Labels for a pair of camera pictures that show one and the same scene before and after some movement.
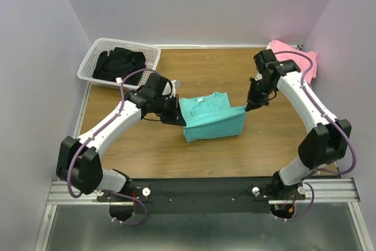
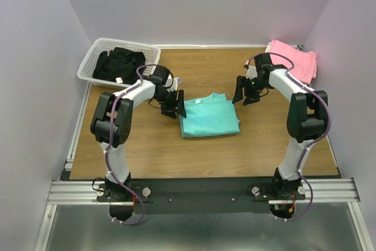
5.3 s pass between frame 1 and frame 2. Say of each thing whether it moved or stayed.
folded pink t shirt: stayed
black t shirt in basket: stayed
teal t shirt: moved
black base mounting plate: stayed
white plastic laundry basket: stayed
